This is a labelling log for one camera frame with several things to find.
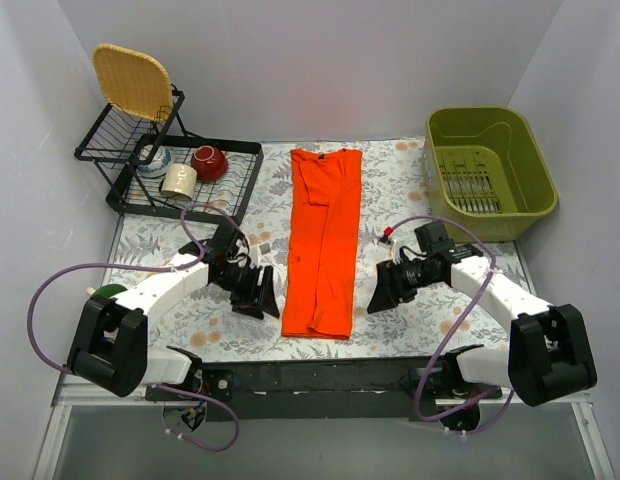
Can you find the cream ceramic mug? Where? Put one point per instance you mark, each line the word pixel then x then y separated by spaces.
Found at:
pixel 179 182

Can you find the green cup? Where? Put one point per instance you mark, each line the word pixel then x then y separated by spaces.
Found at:
pixel 104 294

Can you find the aluminium rail frame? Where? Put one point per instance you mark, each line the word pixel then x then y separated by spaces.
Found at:
pixel 317 435

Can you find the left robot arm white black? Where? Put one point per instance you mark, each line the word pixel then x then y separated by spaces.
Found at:
pixel 111 344

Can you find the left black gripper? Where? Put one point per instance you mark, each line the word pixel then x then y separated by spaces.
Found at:
pixel 257 288

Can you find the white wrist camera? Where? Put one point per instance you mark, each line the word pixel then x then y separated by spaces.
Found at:
pixel 390 245
pixel 256 252

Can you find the floral patterned table cloth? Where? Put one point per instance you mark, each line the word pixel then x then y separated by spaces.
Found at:
pixel 393 189

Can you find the woven yellow rattan tray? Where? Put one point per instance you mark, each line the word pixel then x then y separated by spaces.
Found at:
pixel 133 82

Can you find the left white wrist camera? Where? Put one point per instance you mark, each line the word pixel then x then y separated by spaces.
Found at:
pixel 256 252

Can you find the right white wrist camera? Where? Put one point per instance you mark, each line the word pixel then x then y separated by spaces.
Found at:
pixel 390 245

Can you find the black wire dish rack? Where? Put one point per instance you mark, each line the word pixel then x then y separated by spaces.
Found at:
pixel 118 142

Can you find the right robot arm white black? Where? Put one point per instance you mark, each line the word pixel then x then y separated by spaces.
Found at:
pixel 548 355

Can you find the olive green plastic tub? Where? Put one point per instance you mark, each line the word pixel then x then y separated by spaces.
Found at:
pixel 483 170

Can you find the blue white patterned bowl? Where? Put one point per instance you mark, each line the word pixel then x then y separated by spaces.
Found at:
pixel 158 166

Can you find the orange t shirt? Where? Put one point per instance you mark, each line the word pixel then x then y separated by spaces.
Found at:
pixel 323 244

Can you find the black mounting base plate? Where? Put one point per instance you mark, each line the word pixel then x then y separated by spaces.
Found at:
pixel 316 389

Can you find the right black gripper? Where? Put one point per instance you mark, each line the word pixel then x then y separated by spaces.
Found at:
pixel 390 282

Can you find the dark red bowl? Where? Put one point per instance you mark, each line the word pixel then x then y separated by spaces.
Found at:
pixel 210 164

